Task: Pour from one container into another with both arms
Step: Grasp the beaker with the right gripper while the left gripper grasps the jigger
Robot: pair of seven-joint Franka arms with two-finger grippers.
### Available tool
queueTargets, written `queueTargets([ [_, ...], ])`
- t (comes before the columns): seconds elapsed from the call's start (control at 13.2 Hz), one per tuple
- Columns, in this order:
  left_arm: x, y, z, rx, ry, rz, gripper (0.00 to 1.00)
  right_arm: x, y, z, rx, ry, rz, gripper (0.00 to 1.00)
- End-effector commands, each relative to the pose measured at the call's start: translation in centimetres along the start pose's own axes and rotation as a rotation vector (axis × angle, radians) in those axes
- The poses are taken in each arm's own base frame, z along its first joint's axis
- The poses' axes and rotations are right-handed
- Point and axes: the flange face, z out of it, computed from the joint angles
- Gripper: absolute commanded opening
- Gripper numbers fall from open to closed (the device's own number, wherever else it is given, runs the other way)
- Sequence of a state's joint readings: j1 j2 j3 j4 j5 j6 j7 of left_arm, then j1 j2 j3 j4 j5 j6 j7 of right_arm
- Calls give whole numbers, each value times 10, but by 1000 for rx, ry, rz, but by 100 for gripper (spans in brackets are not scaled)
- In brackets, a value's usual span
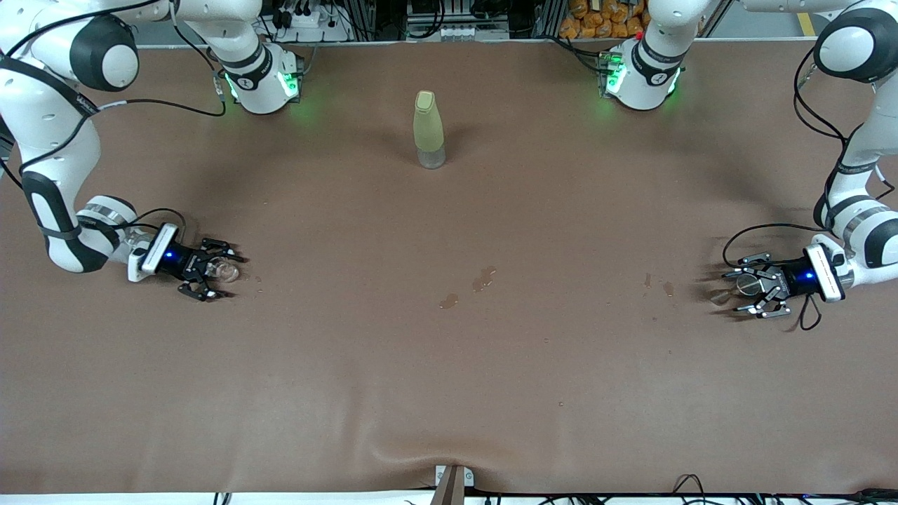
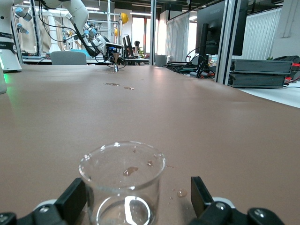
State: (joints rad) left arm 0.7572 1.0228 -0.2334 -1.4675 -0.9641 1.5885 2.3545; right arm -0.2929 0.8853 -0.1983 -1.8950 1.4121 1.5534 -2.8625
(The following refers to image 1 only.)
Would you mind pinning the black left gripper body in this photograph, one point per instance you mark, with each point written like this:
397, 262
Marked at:
791, 278

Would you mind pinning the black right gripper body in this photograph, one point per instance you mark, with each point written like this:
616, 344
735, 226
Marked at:
177, 261

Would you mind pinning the shiny steel jigger cup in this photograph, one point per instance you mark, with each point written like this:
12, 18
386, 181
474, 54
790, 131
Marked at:
749, 284

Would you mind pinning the clear glass measuring beaker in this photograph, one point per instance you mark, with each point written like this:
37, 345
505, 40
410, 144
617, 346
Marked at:
228, 270

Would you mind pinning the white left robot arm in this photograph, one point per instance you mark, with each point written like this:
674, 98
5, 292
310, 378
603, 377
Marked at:
880, 119

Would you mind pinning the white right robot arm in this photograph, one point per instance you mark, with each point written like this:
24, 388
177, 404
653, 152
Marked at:
49, 140

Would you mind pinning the yellow-green capped bottle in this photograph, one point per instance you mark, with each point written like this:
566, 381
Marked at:
429, 126

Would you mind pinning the white power strip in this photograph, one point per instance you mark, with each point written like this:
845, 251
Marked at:
309, 19

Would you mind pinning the brown table mat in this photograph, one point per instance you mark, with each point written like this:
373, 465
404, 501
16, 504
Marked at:
449, 386

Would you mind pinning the white terminal block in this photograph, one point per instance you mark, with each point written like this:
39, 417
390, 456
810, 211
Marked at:
463, 31

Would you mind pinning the metal table edge bracket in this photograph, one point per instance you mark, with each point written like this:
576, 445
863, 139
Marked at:
452, 487

